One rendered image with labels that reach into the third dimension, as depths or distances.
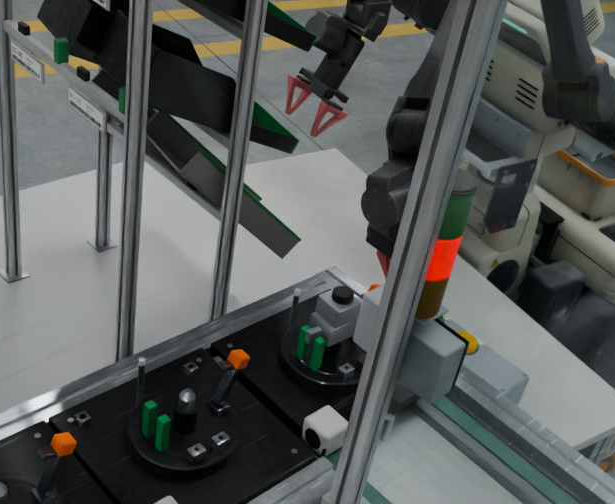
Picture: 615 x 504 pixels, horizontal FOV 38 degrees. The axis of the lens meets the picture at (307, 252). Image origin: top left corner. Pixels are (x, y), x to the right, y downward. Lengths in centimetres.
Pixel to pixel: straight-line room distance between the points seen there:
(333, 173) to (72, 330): 74
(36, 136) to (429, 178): 299
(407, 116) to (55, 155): 254
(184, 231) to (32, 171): 185
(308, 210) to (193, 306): 40
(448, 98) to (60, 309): 88
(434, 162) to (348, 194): 108
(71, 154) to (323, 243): 202
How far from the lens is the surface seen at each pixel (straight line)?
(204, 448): 110
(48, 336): 145
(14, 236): 153
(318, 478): 116
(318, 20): 175
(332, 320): 121
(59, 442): 101
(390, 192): 112
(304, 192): 186
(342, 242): 173
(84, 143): 368
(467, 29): 78
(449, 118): 79
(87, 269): 158
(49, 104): 396
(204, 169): 125
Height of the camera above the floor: 183
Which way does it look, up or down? 35 degrees down
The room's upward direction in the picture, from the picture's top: 11 degrees clockwise
